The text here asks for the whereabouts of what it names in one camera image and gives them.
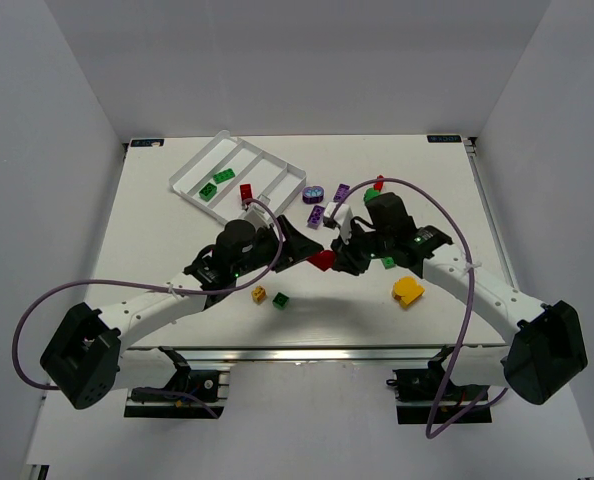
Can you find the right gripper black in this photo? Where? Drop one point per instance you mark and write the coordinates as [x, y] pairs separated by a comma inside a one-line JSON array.
[[354, 251]]

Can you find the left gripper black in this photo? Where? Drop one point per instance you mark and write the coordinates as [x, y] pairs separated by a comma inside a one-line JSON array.
[[279, 243]]

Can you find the red sloped lego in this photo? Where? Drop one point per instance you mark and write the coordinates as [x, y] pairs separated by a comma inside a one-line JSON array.
[[323, 260]]

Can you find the small yellow smiley lego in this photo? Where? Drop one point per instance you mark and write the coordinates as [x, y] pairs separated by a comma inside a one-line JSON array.
[[258, 294]]

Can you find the red small lego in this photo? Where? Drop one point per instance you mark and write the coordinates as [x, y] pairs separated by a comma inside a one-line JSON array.
[[378, 185]]

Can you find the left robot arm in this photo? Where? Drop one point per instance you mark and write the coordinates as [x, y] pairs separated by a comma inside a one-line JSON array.
[[91, 354]]

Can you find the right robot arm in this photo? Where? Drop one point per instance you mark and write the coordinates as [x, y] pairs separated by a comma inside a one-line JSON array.
[[543, 344]]

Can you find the green lego brick right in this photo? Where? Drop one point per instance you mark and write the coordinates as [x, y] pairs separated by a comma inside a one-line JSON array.
[[388, 262]]

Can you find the green square lego near front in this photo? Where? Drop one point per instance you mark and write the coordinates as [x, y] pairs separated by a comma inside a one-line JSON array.
[[280, 301]]

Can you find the purple lego brick left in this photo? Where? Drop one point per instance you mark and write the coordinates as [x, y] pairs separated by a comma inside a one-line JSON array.
[[315, 217]]

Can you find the purple lego brick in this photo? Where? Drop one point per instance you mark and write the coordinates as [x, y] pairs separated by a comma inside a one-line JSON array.
[[341, 193], [315, 217]]

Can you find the large yellow rounded lego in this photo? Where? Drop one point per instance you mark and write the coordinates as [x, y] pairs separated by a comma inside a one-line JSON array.
[[406, 291]]

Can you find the purple round flower lego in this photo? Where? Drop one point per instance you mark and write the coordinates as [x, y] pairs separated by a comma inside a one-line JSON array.
[[313, 194]]

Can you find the green bush lego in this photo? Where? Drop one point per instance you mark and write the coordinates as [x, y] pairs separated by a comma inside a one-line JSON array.
[[370, 194]]

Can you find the purple lego brick right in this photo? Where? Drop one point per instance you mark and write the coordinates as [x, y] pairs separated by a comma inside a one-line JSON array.
[[341, 193]]

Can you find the red tall lego in tray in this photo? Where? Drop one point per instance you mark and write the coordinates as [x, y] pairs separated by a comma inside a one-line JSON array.
[[245, 192]]

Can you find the green flat lego in tray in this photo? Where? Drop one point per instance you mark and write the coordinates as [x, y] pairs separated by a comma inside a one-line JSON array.
[[223, 176]]

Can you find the green square lego in tray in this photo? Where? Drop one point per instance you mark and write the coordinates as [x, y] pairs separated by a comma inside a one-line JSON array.
[[207, 192]]

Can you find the white divided sorting tray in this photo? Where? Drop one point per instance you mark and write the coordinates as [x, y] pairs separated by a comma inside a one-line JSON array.
[[274, 181]]

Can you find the right blue table label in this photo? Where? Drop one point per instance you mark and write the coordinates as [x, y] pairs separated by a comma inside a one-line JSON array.
[[436, 138]]

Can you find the blue table label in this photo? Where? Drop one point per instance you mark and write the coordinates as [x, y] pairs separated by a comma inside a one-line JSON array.
[[436, 138], [147, 143]]

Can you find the left blue table label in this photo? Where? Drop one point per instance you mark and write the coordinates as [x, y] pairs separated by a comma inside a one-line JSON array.
[[147, 143]]

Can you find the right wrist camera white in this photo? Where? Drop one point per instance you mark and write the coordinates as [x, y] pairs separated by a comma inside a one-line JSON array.
[[338, 216]]

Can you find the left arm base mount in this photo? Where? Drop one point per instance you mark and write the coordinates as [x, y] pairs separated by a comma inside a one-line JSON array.
[[161, 384]]

